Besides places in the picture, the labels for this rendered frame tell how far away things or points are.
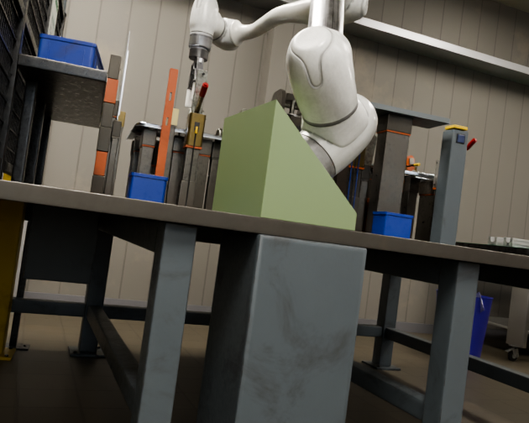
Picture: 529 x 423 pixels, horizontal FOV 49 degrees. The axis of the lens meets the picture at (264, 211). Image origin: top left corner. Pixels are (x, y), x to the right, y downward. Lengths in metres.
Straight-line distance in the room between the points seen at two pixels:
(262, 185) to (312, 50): 0.34
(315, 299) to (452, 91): 4.14
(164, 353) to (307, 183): 0.53
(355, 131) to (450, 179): 0.77
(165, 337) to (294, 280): 0.33
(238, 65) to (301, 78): 3.05
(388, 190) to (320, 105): 0.72
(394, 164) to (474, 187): 3.41
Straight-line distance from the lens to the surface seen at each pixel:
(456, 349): 1.79
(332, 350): 1.50
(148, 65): 4.30
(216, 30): 2.37
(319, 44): 1.44
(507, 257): 1.82
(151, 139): 2.19
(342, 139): 1.55
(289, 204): 1.42
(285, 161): 1.42
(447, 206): 2.25
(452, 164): 2.27
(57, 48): 1.89
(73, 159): 4.14
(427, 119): 2.20
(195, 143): 2.07
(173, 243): 1.37
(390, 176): 2.13
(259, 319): 1.40
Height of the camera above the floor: 0.66
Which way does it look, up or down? 2 degrees up
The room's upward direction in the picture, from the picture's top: 8 degrees clockwise
